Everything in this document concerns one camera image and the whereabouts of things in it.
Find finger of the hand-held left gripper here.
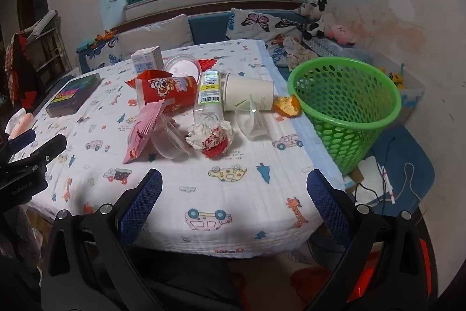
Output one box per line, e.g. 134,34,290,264
22,134,68,168
7,131,37,157

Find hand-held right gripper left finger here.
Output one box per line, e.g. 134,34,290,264
41,168,163,311

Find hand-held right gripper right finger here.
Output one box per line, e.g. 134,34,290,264
306,169,428,311

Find green plastic basket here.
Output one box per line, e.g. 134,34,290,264
287,57,402,176

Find red snack bag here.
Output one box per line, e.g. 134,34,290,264
126,70,199,113

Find pink tissue pack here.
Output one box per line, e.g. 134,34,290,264
7,112,35,140

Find dark box with colourful label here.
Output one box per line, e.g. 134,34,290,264
45,73,102,118

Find clear plastic cup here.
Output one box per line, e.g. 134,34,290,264
149,116,192,160

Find pink wrapper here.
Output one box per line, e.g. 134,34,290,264
123,100,166,165

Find hanging red black clothes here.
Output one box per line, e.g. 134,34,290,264
3,30,46,108

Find crumpled red white wrapper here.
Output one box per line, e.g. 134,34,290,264
186,120,234,159

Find blue seat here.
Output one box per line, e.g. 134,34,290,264
346,125,435,217

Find blue butterfly print pillow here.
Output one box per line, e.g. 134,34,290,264
78,36,122,73

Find shelf rack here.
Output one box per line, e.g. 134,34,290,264
27,10,71,75

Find orange peel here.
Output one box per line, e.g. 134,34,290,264
273,95,302,117

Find clear plastic triangular packaging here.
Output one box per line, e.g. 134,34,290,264
234,96,272,141

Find clear bottle with yellow label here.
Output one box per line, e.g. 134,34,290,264
193,70,223,131

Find white blue milk carton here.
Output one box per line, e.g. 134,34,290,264
131,46,164,73

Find white paper cup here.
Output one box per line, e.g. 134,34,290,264
222,73,275,112

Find clear storage box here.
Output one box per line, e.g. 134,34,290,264
375,54,426,124

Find clear plastic bowl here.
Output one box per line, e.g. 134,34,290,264
163,55,202,80

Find beige cushion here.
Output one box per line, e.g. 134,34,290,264
118,14,193,60

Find small printed cloth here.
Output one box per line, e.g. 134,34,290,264
282,36,319,71

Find pink plush toy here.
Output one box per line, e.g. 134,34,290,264
326,23,357,45

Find blue cushion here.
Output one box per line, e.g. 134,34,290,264
187,13,232,45

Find black white plush cow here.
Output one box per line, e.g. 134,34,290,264
295,0,341,40

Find black cable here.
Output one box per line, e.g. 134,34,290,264
355,136,397,204

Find white cable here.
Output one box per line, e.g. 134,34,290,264
395,162,423,204

